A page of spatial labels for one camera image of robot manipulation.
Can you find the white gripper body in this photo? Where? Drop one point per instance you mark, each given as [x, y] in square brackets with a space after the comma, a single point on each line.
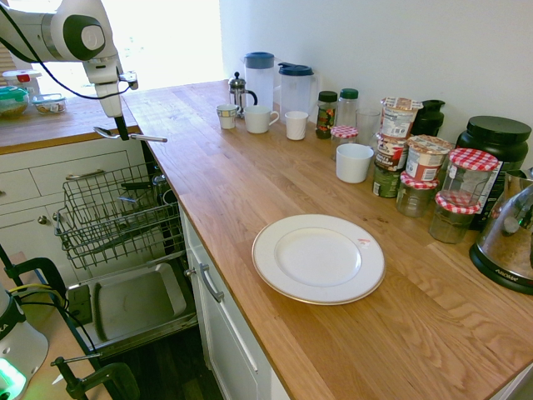
[106, 89]

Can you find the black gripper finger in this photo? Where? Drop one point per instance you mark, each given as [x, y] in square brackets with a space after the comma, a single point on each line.
[117, 125]
[123, 129]

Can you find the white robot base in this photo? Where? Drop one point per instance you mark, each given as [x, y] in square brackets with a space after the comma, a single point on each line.
[16, 350]

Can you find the open dishwasher door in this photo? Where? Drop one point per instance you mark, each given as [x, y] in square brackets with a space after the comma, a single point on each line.
[137, 300]

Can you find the black utensil in rack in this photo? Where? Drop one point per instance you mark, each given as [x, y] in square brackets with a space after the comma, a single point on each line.
[135, 185]

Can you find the small clear food container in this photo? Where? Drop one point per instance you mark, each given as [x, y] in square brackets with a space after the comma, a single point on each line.
[50, 104]

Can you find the dark mug in rack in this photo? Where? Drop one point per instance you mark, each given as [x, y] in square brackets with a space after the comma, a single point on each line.
[170, 196]

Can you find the food container red latch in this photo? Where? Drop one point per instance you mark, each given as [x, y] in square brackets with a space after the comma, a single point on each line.
[21, 79]

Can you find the food container green lid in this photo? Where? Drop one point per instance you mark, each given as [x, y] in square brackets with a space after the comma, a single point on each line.
[12, 104]

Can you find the small patterned cup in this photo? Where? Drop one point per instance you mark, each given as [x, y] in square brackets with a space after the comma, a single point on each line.
[227, 116]

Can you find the round metal cabinet knob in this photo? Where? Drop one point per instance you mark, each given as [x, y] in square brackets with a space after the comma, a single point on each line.
[42, 220]
[190, 272]
[56, 216]

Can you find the glass French press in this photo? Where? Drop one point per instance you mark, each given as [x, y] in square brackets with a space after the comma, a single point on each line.
[238, 93]

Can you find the tall pitcher blue lid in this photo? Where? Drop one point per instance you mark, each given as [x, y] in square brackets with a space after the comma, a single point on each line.
[259, 81]

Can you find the black table clamp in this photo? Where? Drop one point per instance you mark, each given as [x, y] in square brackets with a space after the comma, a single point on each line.
[41, 266]
[108, 379]

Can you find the white ribbed cup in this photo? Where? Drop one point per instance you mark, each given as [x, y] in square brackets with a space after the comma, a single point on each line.
[296, 126]

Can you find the short pitcher blue lid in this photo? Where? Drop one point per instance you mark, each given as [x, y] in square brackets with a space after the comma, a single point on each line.
[296, 91]

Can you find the spice jar black lid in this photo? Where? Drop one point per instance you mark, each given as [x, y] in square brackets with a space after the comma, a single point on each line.
[326, 114]

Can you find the small jar checkered lid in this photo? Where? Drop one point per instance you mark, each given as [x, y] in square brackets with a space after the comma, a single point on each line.
[344, 132]

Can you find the spice jar green lid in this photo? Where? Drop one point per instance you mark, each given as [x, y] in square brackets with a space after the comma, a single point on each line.
[348, 108]

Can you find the wide white cup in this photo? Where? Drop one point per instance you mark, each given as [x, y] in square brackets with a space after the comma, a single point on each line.
[354, 164]

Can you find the white plate gold rim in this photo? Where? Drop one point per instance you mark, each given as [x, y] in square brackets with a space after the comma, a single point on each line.
[318, 258]

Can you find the clear drinking glass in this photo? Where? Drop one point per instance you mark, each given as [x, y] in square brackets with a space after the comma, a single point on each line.
[368, 125]

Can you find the green plastic cup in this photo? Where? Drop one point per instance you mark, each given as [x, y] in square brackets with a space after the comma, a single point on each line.
[385, 183]

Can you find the red foil-lid yogurt cup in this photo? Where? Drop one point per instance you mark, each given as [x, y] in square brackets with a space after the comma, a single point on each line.
[424, 160]

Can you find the black shaker bottle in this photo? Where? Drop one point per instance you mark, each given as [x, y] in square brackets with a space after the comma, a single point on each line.
[429, 118]

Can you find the big glass jar checkered lid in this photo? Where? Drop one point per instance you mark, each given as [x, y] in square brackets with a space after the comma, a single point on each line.
[468, 179]

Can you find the large black supplement tub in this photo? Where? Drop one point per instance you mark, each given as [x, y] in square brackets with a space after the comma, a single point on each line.
[497, 137]

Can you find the stainless electric kettle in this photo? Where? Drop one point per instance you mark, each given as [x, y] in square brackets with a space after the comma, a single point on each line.
[506, 241]

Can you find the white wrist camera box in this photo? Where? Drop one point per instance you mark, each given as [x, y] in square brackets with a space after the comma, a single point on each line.
[129, 79]

